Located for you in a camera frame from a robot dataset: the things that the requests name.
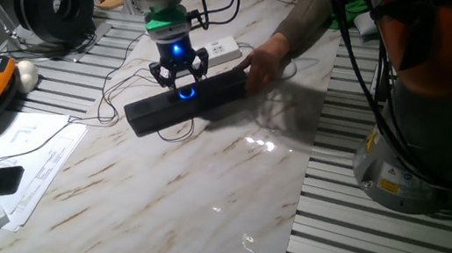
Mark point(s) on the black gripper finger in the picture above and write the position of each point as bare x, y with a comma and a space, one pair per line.
163, 76
201, 65

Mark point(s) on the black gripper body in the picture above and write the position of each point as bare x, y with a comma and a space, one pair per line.
176, 56

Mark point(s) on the blue-lit speaker volume knob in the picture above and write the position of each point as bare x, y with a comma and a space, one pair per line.
187, 94

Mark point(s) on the black speaker bar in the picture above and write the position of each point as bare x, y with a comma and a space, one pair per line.
153, 112

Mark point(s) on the brown sleeved left forearm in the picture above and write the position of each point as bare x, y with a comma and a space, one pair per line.
307, 13

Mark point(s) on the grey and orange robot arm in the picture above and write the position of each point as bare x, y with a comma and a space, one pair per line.
431, 137

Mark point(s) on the person left hand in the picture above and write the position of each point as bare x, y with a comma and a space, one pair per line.
266, 63

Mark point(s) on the white power strip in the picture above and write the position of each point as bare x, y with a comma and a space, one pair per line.
222, 49

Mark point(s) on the large black spool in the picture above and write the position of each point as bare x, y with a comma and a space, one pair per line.
60, 17

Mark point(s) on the white computer mouse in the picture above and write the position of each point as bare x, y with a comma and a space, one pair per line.
27, 74

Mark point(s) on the marble pattern board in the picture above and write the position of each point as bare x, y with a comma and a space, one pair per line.
155, 225

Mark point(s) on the printed white paper sheet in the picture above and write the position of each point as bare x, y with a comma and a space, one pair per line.
23, 133
51, 177

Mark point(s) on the white cloth piece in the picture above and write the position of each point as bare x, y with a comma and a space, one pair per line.
364, 23

